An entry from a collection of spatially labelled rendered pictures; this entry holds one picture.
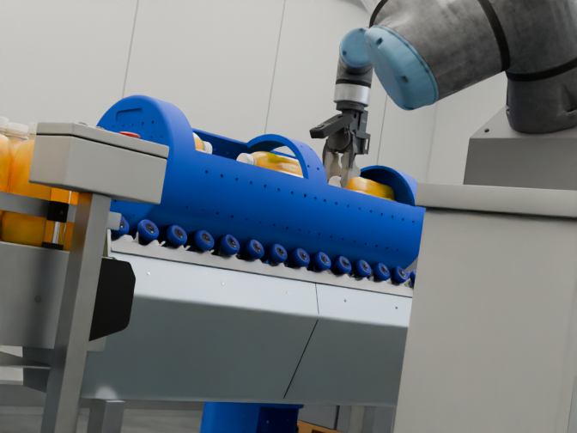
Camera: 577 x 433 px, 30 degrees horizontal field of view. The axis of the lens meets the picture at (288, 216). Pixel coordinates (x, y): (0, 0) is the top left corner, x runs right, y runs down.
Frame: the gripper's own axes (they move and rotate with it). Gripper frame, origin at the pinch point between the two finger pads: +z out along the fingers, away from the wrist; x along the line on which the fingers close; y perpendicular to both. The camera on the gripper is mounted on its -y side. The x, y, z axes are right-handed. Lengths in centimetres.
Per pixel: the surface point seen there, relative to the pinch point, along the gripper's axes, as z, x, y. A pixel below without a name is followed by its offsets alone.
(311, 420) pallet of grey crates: 101, 218, 256
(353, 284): 24.2, -12.3, -3.0
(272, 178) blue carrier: 4.0, -14.8, -37.3
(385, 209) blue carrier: 5.3, -14.8, 2.2
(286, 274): 23.9, -12.4, -26.6
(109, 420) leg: 56, -10, -68
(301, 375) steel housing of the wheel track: 46.2, -9.6, -14.0
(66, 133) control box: 7, -33, -103
